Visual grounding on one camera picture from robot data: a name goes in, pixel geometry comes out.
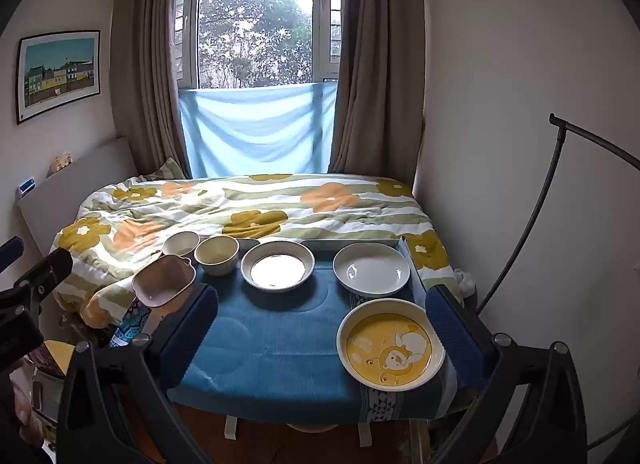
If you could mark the yellow bear plate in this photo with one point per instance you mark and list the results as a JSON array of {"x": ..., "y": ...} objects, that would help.
[{"x": 390, "y": 344}]

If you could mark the floral striped blanket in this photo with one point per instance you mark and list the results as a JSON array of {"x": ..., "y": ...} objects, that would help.
[{"x": 280, "y": 209}]

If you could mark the pink square bowl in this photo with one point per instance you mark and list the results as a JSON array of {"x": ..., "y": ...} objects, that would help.
[{"x": 162, "y": 281}]

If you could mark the small cream bowl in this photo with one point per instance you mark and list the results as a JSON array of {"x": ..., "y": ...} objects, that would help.
[
  {"x": 216, "y": 255},
  {"x": 181, "y": 244}
]

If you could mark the framed houses picture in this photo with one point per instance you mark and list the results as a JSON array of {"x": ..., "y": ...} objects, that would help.
[{"x": 57, "y": 77}]

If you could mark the window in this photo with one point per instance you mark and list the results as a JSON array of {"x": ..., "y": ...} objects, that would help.
[{"x": 255, "y": 19}]

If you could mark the white deep plate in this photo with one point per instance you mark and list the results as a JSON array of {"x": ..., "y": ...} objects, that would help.
[{"x": 277, "y": 269}]

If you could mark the blue and white device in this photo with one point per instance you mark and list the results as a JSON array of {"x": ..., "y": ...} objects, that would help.
[{"x": 27, "y": 186}]

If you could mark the light blue cloth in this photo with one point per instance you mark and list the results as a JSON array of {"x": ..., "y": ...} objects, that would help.
[{"x": 255, "y": 129}]

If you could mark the white crumpled cloth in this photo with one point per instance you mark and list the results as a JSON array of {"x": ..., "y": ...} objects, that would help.
[{"x": 466, "y": 281}]

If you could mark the green patterned pillow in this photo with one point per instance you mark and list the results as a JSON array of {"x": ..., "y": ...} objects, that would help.
[{"x": 167, "y": 170}]

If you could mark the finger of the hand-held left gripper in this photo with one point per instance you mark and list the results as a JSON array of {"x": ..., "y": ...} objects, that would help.
[
  {"x": 47, "y": 269},
  {"x": 11, "y": 247}
]

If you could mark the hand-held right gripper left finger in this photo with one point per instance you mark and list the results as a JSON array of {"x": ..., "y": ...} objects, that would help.
[{"x": 192, "y": 329}]

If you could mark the black arched floor stand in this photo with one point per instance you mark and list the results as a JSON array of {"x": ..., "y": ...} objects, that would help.
[{"x": 552, "y": 164}]

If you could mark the grey rimmed table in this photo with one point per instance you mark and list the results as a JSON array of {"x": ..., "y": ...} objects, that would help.
[{"x": 407, "y": 254}]

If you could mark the brown curtain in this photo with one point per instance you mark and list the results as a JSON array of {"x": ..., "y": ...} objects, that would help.
[
  {"x": 380, "y": 69},
  {"x": 147, "y": 69}
]

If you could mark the grey headboard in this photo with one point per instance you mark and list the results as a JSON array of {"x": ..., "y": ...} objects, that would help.
[{"x": 85, "y": 179}]

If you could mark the white round basin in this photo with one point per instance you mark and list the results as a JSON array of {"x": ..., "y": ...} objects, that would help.
[{"x": 312, "y": 427}]

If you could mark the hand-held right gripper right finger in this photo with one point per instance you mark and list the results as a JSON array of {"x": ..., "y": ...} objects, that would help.
[{"x": 452, "y": 339}]

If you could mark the yellow stool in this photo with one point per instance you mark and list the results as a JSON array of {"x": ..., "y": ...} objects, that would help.
[{"x": 60, "y": 356}]

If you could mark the small plush toy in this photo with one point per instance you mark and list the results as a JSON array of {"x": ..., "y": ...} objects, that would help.
[{"x": 61, "y": 164}]

